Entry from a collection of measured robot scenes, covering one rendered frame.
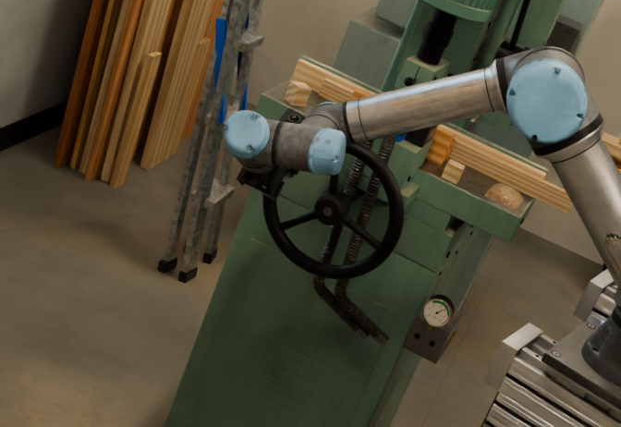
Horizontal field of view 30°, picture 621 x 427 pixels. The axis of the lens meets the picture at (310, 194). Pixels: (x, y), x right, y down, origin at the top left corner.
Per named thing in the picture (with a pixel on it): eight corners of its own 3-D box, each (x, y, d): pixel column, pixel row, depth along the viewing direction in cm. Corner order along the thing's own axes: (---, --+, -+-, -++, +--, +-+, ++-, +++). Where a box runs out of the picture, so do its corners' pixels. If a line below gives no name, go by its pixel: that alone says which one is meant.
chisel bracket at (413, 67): (390, 94, 246) (405, 57, 243) (408, 83, 259) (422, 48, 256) (421, 108, 245) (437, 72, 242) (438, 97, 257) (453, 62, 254)
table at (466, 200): (232, 127, 238) (241, 100, 236) (286, 100, 265) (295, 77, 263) (501, 258, 225) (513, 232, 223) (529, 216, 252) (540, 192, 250)
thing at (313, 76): (290, 79, 260) (298, 59, 258) (294, 78, 262) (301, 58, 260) (535, 196, 247) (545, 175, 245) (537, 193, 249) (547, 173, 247)
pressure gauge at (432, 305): (413, 326, 238) (428, 293, 235) (418, 320, 242) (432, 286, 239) (441, 340, 237) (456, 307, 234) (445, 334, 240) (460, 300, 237)
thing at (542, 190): (317, 95, 256) (323, 79, 255) (321, 93, 258) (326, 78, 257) (567, 213, 244) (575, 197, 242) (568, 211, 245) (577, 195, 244)
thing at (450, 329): (401, 347, 243) (415, 315, 240) (416, 326, 255) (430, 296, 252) (436, 366, 242) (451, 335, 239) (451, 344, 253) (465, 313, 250)
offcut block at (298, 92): (292, 105, 244) (298, 87, 243) (283, 98, 246) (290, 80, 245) (305, 106, 246) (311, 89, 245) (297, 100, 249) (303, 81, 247)
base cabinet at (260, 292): (154, 440, 276) (249, 181, 250) (250, 349, 328) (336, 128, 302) (320, 534, 266) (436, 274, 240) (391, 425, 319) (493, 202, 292)
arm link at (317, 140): (352, 119, 194) (289, 109, 196) (340, 137, 184) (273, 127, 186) (347, 164, 197) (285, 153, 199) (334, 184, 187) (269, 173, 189)
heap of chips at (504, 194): (483, 195, 236) (487, 188, 235) (493, 183, 245) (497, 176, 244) (515, 210, 234) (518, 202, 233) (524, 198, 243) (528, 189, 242)
